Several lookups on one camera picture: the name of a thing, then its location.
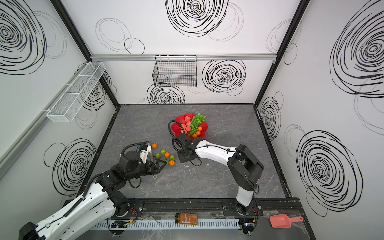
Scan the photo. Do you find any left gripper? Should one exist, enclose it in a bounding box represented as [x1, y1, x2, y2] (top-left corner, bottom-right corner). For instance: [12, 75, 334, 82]
[126, 158, 167, 181]

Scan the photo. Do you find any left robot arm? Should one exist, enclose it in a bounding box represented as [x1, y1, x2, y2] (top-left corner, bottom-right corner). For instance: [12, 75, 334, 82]
[19, 160, 169, 240]

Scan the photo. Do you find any white wire shelf basket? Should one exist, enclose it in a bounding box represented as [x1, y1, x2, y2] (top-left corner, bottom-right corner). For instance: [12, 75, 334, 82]
[47, 62, 106, 123]

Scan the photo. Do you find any red flower-shaped bowl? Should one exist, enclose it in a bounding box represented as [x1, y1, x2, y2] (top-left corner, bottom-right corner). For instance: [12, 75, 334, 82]
[171, 113, 209, 139]

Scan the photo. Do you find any green grape bunch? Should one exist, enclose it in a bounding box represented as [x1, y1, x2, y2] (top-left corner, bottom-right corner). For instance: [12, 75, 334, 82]
[189, 114, 206, 137]

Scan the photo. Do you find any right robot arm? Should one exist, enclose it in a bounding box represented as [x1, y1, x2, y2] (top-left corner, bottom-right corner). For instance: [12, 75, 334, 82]
[172, 134, 265, 216]

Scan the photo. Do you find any white cable duct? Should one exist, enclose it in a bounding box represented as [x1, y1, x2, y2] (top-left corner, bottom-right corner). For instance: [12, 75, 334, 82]
[91, 219, 241, 231]

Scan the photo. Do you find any black wire basket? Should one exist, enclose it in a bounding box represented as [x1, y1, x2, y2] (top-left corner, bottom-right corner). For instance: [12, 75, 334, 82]
[152, 55, 198, 88]

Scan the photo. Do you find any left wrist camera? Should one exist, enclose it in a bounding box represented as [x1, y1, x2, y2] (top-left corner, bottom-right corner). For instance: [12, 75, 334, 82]
[139, 144, 153, 164]

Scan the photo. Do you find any pink plastic scoop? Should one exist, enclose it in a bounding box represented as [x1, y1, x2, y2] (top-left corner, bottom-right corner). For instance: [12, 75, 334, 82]
[270, 214, 304, 229]

